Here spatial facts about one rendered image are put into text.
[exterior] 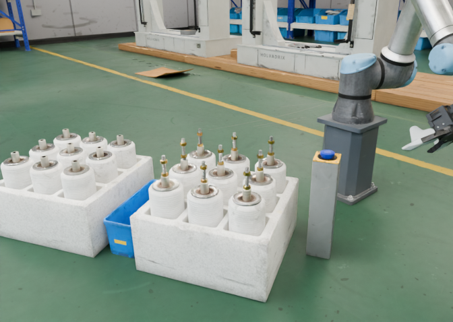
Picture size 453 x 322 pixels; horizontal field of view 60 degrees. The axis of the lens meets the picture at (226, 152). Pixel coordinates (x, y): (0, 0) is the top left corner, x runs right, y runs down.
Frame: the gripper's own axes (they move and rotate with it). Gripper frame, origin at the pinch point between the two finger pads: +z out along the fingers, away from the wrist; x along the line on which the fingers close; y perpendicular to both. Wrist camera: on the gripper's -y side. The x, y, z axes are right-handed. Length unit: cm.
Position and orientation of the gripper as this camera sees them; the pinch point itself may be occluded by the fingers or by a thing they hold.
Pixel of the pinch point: (415, 153)
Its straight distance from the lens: 127.5
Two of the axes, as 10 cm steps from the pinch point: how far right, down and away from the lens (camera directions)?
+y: -2.5, -8.8, 4.1
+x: -7.9, -0.5, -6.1
